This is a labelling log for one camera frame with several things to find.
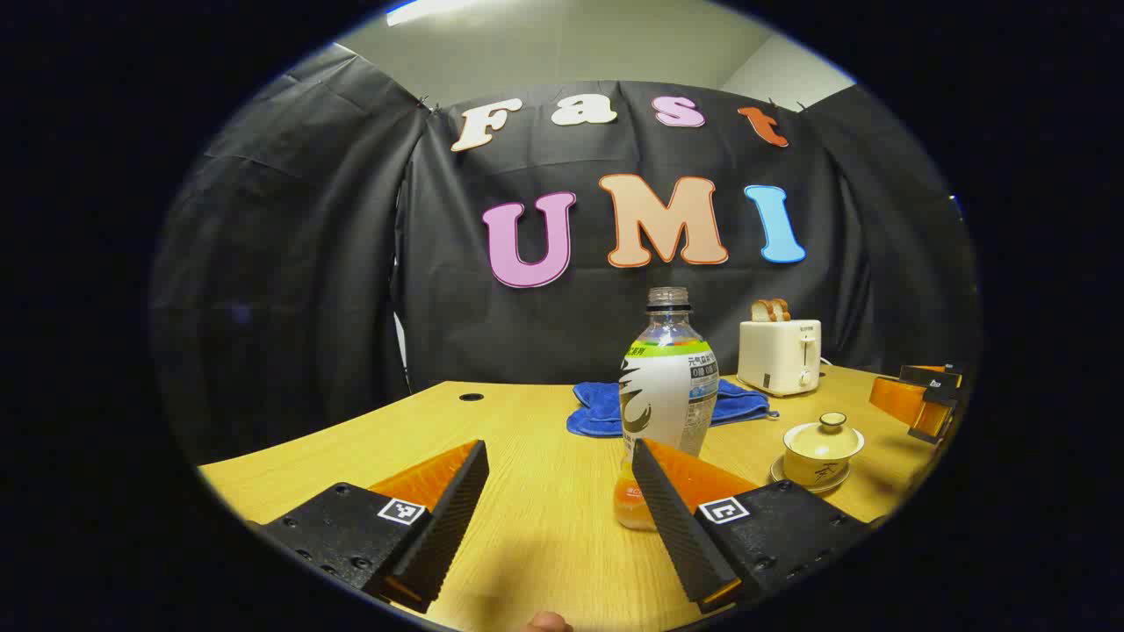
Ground white saucer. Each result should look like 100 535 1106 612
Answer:
770 455 853 495

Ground clear water bottle white label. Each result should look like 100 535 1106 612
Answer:
613 287 719 532

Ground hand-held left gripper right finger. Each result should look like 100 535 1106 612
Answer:
630 437 872 614

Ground ceiling light panel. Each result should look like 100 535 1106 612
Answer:
386 0 479 25

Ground blue towel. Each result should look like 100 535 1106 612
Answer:
566 377 781 438

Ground cream teacup lid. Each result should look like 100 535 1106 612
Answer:
790 412 860 461

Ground white toaster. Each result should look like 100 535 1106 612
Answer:
737 319 823 398

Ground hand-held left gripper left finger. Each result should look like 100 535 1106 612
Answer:
250 439 491 614

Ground white teacup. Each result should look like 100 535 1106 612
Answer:
783 423 866 488

